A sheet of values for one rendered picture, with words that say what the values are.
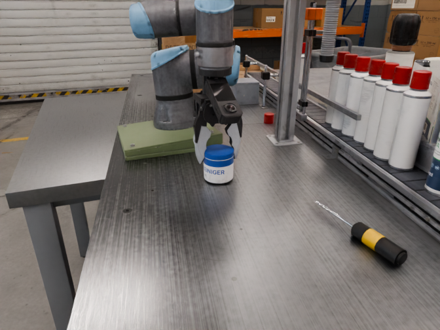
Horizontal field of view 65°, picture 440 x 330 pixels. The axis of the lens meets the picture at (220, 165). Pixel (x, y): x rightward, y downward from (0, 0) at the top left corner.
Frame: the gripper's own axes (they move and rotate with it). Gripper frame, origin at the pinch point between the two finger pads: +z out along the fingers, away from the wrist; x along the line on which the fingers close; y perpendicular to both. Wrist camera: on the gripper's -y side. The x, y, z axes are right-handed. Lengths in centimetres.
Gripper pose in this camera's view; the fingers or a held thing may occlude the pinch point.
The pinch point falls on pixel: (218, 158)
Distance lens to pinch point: 80.0
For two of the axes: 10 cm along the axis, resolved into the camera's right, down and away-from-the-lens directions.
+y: -3.3, -4.0, 8.6
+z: 0.0, 9.1, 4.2
